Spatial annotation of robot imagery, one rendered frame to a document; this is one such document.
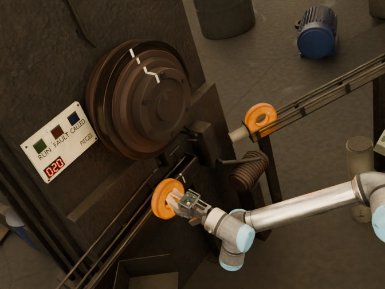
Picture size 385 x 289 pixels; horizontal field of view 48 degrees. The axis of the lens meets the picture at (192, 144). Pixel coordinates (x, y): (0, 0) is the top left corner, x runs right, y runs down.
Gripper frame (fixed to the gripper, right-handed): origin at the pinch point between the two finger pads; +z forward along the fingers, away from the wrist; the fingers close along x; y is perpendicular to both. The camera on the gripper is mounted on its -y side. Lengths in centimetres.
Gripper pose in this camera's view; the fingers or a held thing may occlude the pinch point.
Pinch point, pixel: (167, 195)
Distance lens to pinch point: 167.8
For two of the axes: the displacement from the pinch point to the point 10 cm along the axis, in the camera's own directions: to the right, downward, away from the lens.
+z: -8.1, -4.1, 4.1
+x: -5.8, 6.4, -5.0
